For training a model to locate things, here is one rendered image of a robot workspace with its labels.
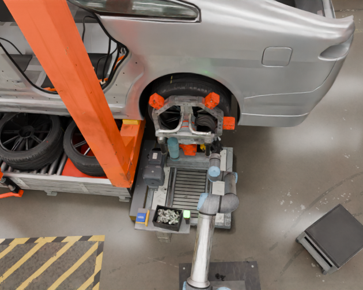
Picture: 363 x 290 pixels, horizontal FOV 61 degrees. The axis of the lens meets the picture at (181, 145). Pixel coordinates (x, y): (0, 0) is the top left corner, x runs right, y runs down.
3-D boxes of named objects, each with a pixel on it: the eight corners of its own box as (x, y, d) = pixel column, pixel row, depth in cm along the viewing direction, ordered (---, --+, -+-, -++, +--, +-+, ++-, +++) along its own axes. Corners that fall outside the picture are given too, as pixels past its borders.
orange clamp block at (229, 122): (222, 121, 245) (234, 122, 244) (222, 129, 241) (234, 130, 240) (223, 116, 239) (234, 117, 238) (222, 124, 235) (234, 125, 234)
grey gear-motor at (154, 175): (171, 156, 316) (167, 137, 287) (165, 194, 294) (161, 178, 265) (154, 155, 318) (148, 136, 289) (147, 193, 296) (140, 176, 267)
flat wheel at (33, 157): (3, 180, 292) (-12, 168, 273) (4, 126, 328) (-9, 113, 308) (72, 160, 299) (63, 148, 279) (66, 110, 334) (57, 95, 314)
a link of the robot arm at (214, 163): (207, 176, 247) (208, 171, 239) (208, 163, 254) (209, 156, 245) (219, 178, 246) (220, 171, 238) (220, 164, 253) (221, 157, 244)
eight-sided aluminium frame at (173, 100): (221, 139, 265) (225, 96, 219) (221, 145, 261) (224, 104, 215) (159, 136, 271) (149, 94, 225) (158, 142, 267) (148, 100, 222)
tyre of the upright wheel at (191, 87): (238, 69, 229) (150, 60, 231) (238, 93, 217) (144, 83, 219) (225, 122, 285) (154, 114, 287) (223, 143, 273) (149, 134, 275)
